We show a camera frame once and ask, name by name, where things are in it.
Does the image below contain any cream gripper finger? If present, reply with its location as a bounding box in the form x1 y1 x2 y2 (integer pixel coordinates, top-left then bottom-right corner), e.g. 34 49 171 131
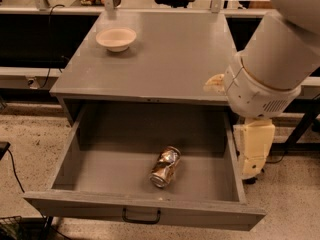
203 74 225 95

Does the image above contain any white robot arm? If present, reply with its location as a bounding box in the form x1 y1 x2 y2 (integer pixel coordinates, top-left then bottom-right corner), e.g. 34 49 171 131
204 0 320 179

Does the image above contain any open grey top drawer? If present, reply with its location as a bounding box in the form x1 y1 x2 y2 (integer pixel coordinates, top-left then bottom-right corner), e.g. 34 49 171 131
24 102 265 231

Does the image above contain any grey cabinet with counter top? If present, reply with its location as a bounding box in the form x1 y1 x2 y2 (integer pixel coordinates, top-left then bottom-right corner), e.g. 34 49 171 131
49 9 254 125

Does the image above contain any cream paper bowl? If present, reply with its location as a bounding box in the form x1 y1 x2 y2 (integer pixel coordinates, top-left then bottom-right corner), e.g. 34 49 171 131
96 28 137 52

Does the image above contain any black drawer handle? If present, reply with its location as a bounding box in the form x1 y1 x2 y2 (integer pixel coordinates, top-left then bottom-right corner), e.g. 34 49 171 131
121 208 161 225

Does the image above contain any black cable on floor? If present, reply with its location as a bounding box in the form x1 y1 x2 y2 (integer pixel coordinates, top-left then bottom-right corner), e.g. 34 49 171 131
6 148 26 194

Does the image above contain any black wire basket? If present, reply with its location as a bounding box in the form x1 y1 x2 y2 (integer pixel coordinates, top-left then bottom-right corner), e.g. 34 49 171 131
0 216 23 240

